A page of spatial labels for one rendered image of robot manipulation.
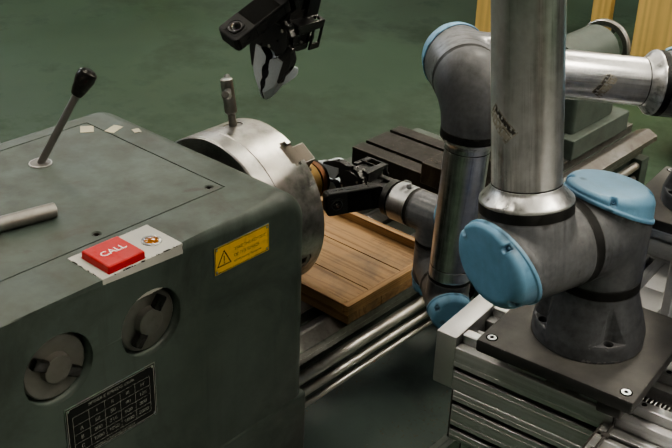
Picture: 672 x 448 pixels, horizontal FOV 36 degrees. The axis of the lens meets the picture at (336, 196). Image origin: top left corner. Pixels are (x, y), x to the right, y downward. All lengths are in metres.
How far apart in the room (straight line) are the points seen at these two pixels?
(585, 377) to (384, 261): 0.83
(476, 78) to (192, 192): 0.48
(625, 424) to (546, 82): 0.49
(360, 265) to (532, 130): 0.96
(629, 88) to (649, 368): 0.60
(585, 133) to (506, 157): 1.53
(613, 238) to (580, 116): 1.42
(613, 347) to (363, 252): 0.86
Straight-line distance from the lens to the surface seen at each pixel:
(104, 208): 1.54
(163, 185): 1.60
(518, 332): 1.45
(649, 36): 5.63
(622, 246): 1.34
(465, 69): 1.66
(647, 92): 1.87
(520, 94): 1.20
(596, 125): 2.81
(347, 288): 2.04
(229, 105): 1.84
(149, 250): 1.42
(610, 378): 1.40
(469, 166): 1.69
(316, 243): 1.83
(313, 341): 1.93
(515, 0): 1.18
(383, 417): 2.27
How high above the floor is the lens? 1.96
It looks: 27 degrees down
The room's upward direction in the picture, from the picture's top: 2 degrees clockwise
